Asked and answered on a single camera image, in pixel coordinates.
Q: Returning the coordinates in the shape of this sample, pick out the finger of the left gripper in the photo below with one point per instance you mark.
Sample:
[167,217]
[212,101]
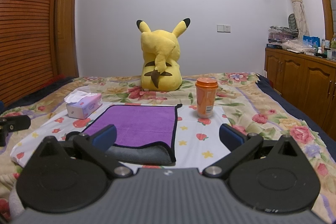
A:
[12,124]

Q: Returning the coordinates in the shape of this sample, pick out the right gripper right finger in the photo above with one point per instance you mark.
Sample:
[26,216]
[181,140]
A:
[242,149]

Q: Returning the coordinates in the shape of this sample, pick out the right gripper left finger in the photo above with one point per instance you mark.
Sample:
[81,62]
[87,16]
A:
[93,148]

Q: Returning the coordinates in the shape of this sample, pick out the purple grey microfiber towel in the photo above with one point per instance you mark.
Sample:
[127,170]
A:
[144,134]

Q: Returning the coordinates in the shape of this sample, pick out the floral bed sheet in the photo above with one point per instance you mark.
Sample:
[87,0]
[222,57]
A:
[247,108]

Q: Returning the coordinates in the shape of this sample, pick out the pink tissue box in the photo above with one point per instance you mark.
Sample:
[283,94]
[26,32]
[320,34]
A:
[80,104]

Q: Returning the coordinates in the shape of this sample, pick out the orange plastic cup with lid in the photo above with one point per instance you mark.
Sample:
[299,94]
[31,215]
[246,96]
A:
[206,92]

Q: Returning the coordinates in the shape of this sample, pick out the wooden sideboard cabinet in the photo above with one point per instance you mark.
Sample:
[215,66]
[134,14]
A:
[307,82]

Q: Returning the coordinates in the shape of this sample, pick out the yellow Pikachu plush toy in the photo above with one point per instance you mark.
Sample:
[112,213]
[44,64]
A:
[161,52]

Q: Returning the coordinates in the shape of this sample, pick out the stack of folded magazines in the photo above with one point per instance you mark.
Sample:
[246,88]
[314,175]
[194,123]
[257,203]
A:
[278,34]

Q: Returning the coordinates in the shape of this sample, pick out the blue picture box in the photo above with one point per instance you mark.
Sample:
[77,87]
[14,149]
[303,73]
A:
[311,41]

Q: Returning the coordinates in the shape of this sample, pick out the green woven fan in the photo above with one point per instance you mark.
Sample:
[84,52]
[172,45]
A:
[292,22]

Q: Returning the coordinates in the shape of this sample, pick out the wooden door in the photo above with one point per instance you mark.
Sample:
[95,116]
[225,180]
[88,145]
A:
[65,44]

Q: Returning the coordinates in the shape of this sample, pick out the wooden slatted wardrobe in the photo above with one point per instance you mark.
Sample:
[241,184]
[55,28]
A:
[28,58]

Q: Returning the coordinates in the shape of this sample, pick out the white wall switch plate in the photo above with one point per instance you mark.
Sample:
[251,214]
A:
[223,28]

